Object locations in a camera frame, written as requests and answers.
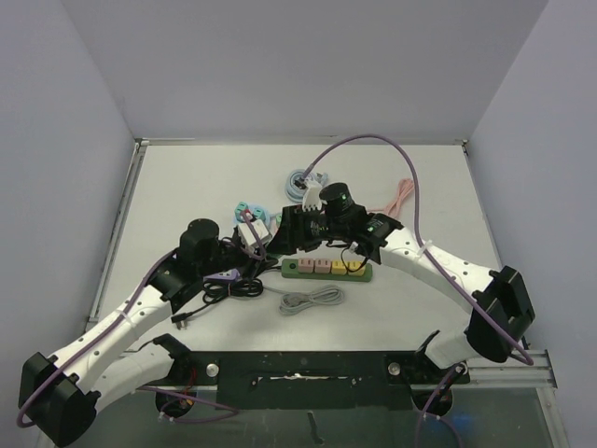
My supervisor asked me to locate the pink charger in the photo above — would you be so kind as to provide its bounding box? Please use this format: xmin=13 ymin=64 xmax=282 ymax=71
xmin=297 ymin=258 xmax=314 ymax=273
xmin=314 ymin=259 xmax=332 ymax=274

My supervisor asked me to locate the yellow charger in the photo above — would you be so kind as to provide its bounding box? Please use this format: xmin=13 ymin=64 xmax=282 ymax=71
xmin=330 ymin=259 xmax=348 ymax=275
xmin=346 ymin=260 xmax=367 ymax=277

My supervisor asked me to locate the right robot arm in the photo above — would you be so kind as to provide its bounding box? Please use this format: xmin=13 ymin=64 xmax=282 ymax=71
xmin=267 ymin=183 xmax=535 ymax=382

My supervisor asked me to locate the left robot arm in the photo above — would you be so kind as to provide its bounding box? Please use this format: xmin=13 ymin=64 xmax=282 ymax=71
xmin=16 ymin=218 xmax=272 ymax=447

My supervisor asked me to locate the purple power strip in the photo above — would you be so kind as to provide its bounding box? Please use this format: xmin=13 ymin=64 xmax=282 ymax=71
xmin=204 ymin=269 xmax=242 ymax=283

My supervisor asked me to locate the green power strip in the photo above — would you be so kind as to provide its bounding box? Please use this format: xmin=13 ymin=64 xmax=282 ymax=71
xmin=281 ymin=259 xmax=373 ymax=283

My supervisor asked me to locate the blue round power strip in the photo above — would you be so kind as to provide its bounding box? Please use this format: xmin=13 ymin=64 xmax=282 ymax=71
xmin=232 ymin=203 xmax=271 ymax=228

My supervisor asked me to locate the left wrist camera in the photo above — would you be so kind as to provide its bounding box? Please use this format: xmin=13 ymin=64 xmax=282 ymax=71
xmin=237 ymin=220 xmax=272 ymax=252

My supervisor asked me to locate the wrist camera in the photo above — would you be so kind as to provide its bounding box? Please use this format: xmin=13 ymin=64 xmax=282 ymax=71
xmin=301 ymin=180 xmax=323 ymax=212
xmin=237 ymin=220 xmax=272 ymax=252

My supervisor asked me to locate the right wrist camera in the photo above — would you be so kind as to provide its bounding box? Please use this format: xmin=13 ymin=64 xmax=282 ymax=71
xmin=301 ymin=180 xmax=323 ymax=212

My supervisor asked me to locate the black power cord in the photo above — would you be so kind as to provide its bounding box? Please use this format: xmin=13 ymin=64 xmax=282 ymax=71
xmin=172 ymin=265 xmax=285 ymax=330

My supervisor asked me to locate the blue coiled cord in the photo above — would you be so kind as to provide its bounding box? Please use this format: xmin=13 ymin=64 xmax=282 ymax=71
xmin=284 ymin=170 xmax=332 ymax=204

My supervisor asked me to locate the grey coiled cord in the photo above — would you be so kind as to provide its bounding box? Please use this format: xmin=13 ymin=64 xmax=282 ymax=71
xmin=278 ymin=285 xmax=346 ymax=318

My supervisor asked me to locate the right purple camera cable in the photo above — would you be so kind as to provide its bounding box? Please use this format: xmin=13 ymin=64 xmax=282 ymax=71
xmin=302 ymin=134 xmax=535 ymax=448

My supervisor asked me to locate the pink coiled cord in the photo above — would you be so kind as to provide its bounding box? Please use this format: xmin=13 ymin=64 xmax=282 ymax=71
xmin=372 ymin=179 xmax=417 ymax=218

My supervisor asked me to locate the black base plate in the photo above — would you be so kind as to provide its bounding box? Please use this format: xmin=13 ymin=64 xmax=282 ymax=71
xmin=153 ymin=351 xmax=447 ymax=411

